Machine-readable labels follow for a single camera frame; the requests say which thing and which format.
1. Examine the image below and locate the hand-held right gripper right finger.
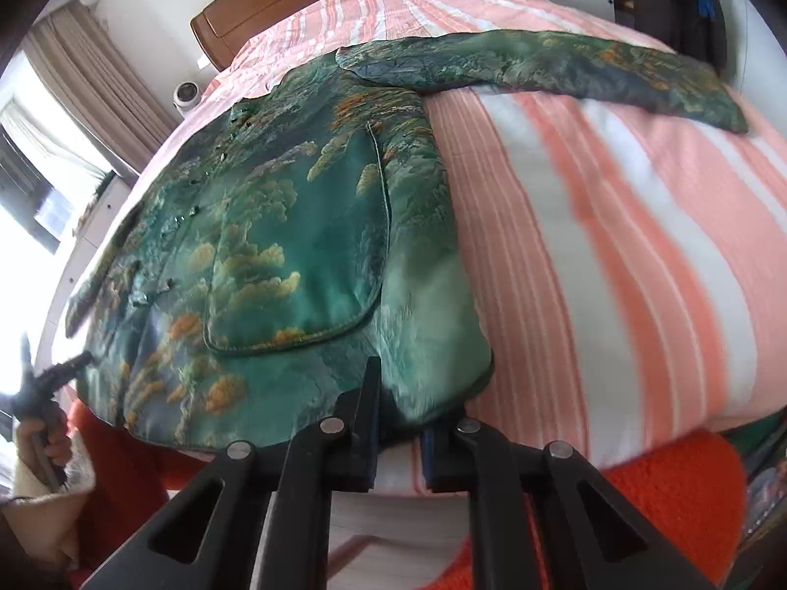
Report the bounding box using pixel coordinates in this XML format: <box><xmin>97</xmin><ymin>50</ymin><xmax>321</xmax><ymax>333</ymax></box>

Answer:
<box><xmin>420</xmin><ymin>407</ymin><xmax>717</xmax><ymax>590</ymax></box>

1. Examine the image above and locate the person's left hand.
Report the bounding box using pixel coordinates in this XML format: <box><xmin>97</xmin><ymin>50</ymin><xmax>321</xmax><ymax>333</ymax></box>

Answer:
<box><xmin>15</xmin><ymin>409</ymin><xmax>75</xmax><ymax>483</ymax></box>

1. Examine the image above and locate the green patterned silk jacket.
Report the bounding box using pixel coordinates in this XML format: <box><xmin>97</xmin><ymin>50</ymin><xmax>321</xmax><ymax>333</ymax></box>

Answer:
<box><xmin>64</xmin><ymin>29</ymin><xmax>750</xmax><ymax>449</ymax></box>

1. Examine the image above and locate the person's left forearm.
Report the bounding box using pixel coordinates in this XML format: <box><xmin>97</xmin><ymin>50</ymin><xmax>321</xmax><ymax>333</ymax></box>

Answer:
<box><xmin>0</xmin><ymin>433</ymin><xmax>97</xmax><ymax>574</ymax></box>

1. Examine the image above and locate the wooden headboard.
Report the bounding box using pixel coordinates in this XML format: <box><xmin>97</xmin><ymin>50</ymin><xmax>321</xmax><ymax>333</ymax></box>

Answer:
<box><xmin>190</xmin><ymin>0</ymin><xmax>431</xmax><ymax>71</ymax></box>

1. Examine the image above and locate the beige curtain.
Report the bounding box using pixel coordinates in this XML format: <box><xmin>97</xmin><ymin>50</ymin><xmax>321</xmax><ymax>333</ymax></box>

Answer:
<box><xmin>25</xmin><ymin>0</ymin><xmax>179</xmax><ymax>179</ymax></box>

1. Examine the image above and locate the dark patterned cloth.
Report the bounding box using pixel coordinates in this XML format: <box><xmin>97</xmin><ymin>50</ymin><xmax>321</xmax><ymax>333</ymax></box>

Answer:
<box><xmin>728</xmin><ymin>406</ymin><xmax>787</xmax><ymax>557</ymax></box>

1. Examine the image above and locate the window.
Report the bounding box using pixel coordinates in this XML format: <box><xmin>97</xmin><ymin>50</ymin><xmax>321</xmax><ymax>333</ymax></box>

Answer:
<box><xmin>0</xmin><ymin>49</ymin><xmax>118</xmax><ymax>259</ymax></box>

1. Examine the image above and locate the white window counter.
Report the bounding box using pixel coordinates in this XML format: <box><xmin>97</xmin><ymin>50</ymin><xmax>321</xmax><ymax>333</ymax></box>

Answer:
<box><xmin>33</xmin><ymin>172</ymin><xmax>135</xmax><ymax>370</ymax></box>

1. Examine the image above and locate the pink striped bed sheet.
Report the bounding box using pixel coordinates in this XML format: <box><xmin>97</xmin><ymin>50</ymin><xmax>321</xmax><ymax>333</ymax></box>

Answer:
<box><xmin>33</xmin><ymin>0</ymin><xmax>787</xmax><ymax>499</ymax></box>

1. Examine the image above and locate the dark hanging coat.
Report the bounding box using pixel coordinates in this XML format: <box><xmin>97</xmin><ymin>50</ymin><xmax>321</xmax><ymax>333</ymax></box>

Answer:
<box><xmin>630</xmin><ymin>0</ymin><xmax>729</xmax><ymax>68</ymax></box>

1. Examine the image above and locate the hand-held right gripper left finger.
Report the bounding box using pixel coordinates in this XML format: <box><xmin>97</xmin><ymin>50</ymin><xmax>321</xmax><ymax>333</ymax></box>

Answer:
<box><xmin>80</xmin><ymin>356</ymin><xmax>382</xmax><ymax>590</ymax></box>

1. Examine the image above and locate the small white round device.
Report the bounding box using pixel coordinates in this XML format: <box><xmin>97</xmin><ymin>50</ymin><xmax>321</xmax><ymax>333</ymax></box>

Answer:
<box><xmin>172</xmin><ymin>82</ymin><xmax>203</xmax><ymax>113</ymax></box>

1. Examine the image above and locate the person's orange fleece clothing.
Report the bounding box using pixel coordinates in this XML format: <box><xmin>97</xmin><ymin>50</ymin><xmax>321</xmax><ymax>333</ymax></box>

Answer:
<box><xmin>61</xmin><ymin>402</ymin><xmax>748</xmax><ymax>590</ymax></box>

